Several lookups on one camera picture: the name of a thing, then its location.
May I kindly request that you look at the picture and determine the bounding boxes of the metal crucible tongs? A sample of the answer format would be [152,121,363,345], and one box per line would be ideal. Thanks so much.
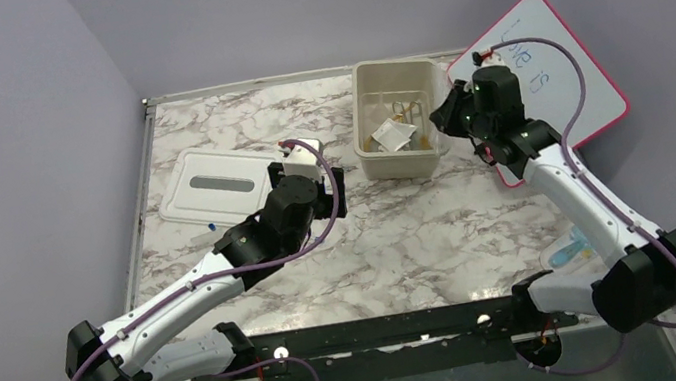
[391,100,431,151]

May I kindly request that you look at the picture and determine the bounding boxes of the small clear zip bag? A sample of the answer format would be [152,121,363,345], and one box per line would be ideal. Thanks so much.
[370,118,418,153]

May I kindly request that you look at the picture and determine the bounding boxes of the amber rubber tubing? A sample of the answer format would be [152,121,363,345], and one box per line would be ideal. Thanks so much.
[362,132,419,153]

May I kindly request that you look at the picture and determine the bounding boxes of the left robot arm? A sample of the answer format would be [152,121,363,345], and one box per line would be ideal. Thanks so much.
[65,162,346,381]

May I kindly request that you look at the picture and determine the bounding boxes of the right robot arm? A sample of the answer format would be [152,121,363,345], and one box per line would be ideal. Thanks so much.
[429,65,676,334]

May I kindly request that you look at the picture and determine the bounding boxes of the pink framed whiteboard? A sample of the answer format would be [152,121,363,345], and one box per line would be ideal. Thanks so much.
[437,0,641,197]

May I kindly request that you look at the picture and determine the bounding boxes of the white bin lid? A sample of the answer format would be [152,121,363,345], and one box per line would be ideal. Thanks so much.
[159,148,278,227]

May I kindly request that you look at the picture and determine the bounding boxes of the beige plastic storage bin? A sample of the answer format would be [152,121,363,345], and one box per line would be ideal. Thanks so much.
[351,58,448,181]

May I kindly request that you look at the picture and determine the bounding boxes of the blue item in plastic pack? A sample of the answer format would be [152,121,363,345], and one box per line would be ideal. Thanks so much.
[539,226,604,275]

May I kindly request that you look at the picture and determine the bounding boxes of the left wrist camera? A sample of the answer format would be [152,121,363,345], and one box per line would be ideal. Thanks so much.
[278,138,325,183]

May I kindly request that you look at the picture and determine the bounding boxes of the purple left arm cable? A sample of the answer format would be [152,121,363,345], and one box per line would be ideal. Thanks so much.
[25,133,369,381]

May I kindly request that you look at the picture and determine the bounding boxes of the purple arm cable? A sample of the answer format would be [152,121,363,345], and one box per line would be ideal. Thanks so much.
[486,17,676,352]
[25,133,369,381]

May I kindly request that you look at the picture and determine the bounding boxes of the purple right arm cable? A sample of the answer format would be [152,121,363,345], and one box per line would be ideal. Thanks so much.
[486,17,676,352]

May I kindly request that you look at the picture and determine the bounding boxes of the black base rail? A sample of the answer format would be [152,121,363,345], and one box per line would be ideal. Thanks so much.
[191,297,579,381]

